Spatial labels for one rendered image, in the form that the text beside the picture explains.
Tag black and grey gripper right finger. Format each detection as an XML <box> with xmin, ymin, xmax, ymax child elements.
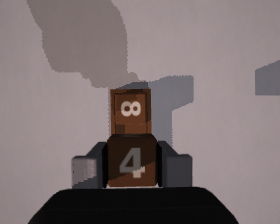
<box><xmin>156</xmin><ymin>141</ymin><xmax>193</xmax><ymax>187</ymax></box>

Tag brown number cube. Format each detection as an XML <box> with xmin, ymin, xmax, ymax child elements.
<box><xmin>107</xmin><ymin>134</ymin><xmax>157</xmax><ymax>187</ymax></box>
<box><xmin>115</xmin><ymin>93</ymin><xmax>147</xmax><ymax>125</ymax></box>

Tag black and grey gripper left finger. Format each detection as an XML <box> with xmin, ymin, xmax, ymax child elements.
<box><xmin>71</xmin><ymin>142</ymin><xmax>108</xmax><ymax>189</ymax></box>

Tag brown wooden tray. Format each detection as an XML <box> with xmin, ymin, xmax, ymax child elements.
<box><xmin>110</xmin><ymin>89</ymin><xmax>152</xmax><ymax>135</ymax></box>

